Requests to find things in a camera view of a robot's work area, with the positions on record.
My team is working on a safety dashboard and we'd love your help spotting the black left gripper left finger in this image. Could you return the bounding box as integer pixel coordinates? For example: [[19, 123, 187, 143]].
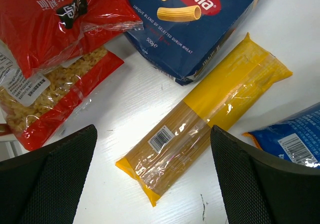
[[0, 124, 98, 224]]

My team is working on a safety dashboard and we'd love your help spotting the blue Barilla rigatoni box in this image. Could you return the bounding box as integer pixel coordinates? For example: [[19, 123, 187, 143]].
[[126, 0, 259, 86]]

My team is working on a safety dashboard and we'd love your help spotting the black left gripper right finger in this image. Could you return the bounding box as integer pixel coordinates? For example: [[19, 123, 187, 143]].
[[210, 125, 320, 224]]

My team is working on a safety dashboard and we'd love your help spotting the yellow spaghetti packet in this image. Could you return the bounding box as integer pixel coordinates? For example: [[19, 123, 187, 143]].
[[116, 35, 293, 206]]

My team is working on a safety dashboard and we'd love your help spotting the red pasta bag with label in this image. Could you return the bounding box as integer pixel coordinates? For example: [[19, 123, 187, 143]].
[[0, 46, 124, 151]]

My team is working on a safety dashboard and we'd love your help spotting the blue and orange pasta bag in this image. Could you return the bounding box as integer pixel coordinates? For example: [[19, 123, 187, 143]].
[[243, 103, 320, 169]]

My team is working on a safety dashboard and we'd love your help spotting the red fusilli pasta bag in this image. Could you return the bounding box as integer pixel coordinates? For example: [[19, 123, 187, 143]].
[[0, 0, 143, 78]]

